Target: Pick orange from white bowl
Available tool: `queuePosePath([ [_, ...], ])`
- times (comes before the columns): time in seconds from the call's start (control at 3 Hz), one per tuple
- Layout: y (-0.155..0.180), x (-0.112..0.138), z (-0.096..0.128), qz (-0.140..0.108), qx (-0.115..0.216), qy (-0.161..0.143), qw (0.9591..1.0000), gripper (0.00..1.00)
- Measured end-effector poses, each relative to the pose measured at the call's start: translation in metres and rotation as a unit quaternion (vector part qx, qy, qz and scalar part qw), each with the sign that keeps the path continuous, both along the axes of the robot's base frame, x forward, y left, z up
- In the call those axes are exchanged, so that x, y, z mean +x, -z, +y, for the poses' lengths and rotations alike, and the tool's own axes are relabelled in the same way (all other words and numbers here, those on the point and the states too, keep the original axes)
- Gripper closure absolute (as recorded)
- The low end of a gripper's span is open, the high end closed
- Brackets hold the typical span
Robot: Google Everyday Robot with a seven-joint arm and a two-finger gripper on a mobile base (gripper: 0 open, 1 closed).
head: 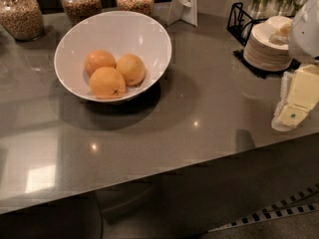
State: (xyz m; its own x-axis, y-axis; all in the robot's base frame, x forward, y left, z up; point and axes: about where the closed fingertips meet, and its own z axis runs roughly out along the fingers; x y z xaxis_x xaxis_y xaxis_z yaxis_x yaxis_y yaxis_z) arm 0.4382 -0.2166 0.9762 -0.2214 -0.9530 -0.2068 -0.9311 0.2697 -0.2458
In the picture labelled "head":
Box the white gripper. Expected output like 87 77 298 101
271 0 319 131

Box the orange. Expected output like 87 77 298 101
117 54 147 86
89 67 127 100
84 50 116 76

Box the large white bowl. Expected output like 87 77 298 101
54 11 172 102

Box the stack of white plates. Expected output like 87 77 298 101
243 16 292 72

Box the pastry on plates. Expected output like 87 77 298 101
269 23 291 45

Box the black white striped floor tape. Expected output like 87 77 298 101
208 183 319 233

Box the drinking glass left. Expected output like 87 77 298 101
248 0 269 19

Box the white folded table sign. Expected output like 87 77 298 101
167 0 198 27

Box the middle glass cereal jar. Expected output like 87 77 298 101
60 0 102 25

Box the left glass cereal jar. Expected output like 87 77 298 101
0 0 44 41

